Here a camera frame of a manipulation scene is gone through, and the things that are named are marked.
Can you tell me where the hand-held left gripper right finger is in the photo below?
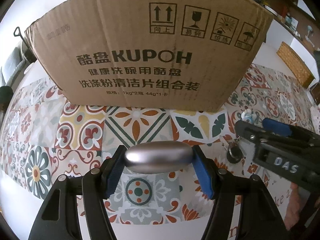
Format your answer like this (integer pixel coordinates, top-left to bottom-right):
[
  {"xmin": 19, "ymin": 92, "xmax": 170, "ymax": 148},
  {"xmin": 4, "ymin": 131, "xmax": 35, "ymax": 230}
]
[{"xmin": 191, "ymin": 145, "xmax": 287, "ymax": 240}]

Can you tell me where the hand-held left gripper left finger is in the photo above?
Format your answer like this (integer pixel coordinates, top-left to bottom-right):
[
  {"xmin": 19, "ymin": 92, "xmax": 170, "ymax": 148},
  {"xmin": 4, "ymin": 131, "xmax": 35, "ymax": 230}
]
[{"xmin": 28, "ymin": 145, "xmax": 128, "ymax": 240}]

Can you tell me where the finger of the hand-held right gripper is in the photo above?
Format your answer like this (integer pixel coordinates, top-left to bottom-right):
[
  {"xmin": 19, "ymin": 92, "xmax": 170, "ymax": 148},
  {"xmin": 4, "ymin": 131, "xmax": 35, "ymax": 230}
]
[
  {"xmin": 234, "ymin": 120, "xmax": 267, "ymax": 143},
  {"xmin": 262, "ymin": 118, "xmax": 320, "ymax": 142}
]

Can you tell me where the black car key fob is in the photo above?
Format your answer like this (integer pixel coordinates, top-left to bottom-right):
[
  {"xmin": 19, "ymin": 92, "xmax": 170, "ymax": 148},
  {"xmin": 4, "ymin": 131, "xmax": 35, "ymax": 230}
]
[{"xmin": 220, "ymin": 135, "xmax": 244, "ymax": 162}]

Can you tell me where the silver oval case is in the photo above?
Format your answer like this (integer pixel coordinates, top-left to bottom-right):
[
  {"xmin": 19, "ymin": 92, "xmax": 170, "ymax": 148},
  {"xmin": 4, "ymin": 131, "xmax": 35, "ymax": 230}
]
[{"xmin": 124, "ymin": 141, "xmax": 193, "ymax": 173}]

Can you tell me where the brown cardboard box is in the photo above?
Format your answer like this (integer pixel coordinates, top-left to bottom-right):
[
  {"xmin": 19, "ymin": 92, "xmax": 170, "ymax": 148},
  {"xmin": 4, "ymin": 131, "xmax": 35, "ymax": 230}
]
[{"xmin": 24, "ymin": 0, "xmax": 274, "ymax": 112}]

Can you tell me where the person's right forearm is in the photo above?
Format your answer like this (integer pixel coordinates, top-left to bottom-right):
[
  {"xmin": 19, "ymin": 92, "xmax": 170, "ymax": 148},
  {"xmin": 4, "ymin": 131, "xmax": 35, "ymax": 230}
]
[{"xmin": 284, "ymin": 181, "xmax": 315, "ymax": 230}]

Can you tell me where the white patterned cloth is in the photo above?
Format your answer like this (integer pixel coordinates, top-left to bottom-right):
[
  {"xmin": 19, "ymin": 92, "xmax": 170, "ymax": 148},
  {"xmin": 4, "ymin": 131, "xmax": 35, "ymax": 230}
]
[{"xmin": 310, "ymin": 106, "xmax": 320, "ymax": 130}]

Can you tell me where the patterned tile print tablecloth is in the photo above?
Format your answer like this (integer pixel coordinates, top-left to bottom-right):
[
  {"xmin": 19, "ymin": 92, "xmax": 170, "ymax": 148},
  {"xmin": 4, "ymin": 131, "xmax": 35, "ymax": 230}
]
[{"xmin": 0, "ymin": 40, "xmax": 320, "ymax": 240}]

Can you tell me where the woven wicker tissue box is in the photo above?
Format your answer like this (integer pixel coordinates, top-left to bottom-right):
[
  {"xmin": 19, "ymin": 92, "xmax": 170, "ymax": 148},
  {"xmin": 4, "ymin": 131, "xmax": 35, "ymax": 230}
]
[{"xmin": 276, "ymin": 42, "xmax": 315, "ymax": 87}]

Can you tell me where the white sideboard cabinet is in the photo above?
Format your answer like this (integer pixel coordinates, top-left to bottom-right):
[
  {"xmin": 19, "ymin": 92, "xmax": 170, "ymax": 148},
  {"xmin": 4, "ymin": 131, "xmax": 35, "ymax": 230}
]
[{"xmin": 262, "ymin": 15, "xmax": 320, "ymax": 64}]

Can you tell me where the dark green cloth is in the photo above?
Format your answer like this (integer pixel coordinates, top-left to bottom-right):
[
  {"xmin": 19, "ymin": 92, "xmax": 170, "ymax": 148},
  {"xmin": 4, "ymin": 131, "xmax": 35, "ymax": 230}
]
[{"xmin": 0, "ymin": 86, "xmax": 13, "ymax": 110}]

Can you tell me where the grey sofa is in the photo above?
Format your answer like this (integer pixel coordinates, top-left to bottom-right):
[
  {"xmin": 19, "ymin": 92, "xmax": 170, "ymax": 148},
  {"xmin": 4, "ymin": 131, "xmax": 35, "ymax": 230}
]
[{"xmin": 0, "ymin": 47, "xmax": 28, "ymax": 88}]

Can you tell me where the black cart handle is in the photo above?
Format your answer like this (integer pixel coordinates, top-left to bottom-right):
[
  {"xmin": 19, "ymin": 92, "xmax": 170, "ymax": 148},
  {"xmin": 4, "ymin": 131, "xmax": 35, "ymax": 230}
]
[{"xmin": 14, "ymin": 27, "xmax": 36, "ymax": 63}]

